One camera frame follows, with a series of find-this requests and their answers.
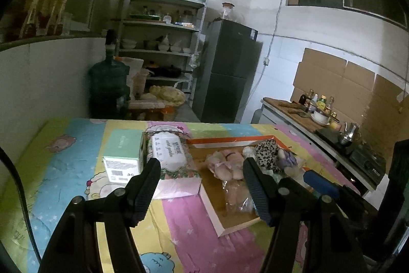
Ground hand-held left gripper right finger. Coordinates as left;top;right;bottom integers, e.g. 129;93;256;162
243;157;366;273

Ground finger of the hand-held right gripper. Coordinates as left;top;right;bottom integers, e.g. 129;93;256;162
302;168;368;220

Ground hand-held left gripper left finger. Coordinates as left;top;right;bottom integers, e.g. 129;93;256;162
38;158;162;273

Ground pink soft pouch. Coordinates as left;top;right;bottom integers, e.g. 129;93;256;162
222;179;256;214

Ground wooden tray with orange rim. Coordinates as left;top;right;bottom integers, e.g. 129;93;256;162
185;134;315;238

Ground purple scrunchie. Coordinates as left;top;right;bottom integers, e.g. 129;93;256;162
276;148;299;169

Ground leopard print scrunchie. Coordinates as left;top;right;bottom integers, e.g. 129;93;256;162
254;139;283;173

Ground pink plush toy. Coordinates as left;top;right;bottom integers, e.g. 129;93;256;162
204;150;248;181

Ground floral tissue pack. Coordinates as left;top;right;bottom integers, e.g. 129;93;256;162
142;129;202;200

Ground mint green white box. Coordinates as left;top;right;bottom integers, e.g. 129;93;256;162
102;129;144;185

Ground black gas stove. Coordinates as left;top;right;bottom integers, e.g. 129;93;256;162
348;143;387;185

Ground black induction cooker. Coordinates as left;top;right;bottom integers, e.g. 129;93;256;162
315;127;355;154

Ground steel kettle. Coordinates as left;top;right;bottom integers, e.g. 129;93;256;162
337;122;361;146

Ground white bowl with saucer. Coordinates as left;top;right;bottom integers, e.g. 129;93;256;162
311;110;331;126

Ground group of condiment bottles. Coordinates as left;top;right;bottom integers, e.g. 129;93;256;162
299;89;339;120

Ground orange plastic basin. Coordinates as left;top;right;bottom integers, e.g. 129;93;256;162
160;107;176;121

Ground wooden kitchen counter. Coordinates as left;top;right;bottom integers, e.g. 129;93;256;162
260;97;387;197

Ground brown cardboard sheets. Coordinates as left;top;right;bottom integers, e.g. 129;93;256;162
291;47;409;165

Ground beige plastic container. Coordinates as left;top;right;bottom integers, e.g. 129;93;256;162
132;71;151;99

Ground black wok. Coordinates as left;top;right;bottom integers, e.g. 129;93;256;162
145;64;192;78

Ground white sack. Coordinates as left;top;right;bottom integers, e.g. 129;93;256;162
126;57;144;82

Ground dark grey refrigerator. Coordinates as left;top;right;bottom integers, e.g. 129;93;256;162
192;19;264;125

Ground white ceramic jug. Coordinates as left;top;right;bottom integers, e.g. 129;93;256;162
156;34;170;52

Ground black water pump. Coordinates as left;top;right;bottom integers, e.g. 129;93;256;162
105;29;118;60

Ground glass jar with red lid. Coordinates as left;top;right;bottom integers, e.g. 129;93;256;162
222;3;235;21

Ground grey metal shelf rack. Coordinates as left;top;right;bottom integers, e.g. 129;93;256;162
117;0;207;101

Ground wooden handled cleaver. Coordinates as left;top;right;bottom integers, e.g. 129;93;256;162
278;102;309;117

